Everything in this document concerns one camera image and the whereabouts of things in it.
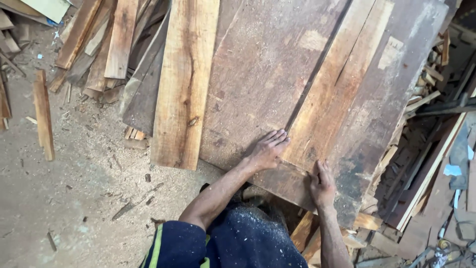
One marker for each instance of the thin wooden slats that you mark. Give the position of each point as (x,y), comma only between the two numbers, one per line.
(3,104)

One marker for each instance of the light knotty wooden plank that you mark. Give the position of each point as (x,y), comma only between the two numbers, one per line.
(182,93)

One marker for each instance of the person's left hand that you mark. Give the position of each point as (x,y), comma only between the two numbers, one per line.
(266,152)

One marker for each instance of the person's left fingers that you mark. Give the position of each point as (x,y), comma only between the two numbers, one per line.
(279,137)

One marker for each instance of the black metal bar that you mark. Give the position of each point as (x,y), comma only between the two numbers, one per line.
(446,108)

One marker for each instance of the small wooden blocks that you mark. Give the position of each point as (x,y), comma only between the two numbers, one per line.
(134,138)

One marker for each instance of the short wooden plank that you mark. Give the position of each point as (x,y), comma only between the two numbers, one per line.
(44,115)

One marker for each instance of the heap of wood scraps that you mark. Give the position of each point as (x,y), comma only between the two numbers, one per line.
(420,156)

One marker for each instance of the pale green sheet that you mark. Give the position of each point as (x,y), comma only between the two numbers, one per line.
(48,8)

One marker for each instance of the wooden offcut blocks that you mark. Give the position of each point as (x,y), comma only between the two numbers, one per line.
(334,234)

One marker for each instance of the dark blue work clothing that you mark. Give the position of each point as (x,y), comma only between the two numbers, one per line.
(238,242)

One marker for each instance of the dark stained wooden board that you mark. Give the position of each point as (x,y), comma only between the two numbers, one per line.
(379,123)

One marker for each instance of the person's right hand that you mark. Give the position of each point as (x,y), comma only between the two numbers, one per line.
(322,190)

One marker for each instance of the reddish brown wooden plank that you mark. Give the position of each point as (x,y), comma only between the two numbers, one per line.
(334,93)

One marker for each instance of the wide brown wooden board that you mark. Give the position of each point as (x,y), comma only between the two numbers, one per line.
(253,74)

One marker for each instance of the dark grey wooden plank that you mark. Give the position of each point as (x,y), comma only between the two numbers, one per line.
(145,104)

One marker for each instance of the pile of reddish wooden planks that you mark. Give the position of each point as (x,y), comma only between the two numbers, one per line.
(119,37)

